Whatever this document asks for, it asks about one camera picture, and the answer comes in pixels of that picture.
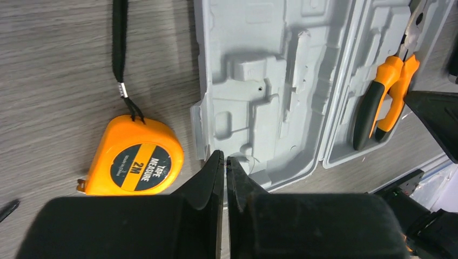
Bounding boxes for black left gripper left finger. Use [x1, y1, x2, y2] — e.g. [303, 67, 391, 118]
[17, 151, 224, 258]

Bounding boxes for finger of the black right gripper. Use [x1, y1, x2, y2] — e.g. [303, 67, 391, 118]
[404, 91, 457, 164]

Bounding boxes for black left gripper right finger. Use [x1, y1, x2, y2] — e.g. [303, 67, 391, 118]
[226, 157, 410, 258]

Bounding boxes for orange black pliers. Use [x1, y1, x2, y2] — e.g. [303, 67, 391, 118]
[353, 0, 430, 151]

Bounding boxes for orange tape measure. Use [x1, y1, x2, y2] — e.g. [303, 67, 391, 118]
[76, 1, 184, 196]

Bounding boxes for grey plastic tool case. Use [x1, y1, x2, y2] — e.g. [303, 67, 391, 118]
[191, 1, 457, 191]

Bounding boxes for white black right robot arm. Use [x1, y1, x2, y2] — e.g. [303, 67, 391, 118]
[375, 91, 457, 258]

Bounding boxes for orange phillips screwdriver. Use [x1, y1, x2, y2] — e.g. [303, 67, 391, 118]
[0, 199, 21, 222]

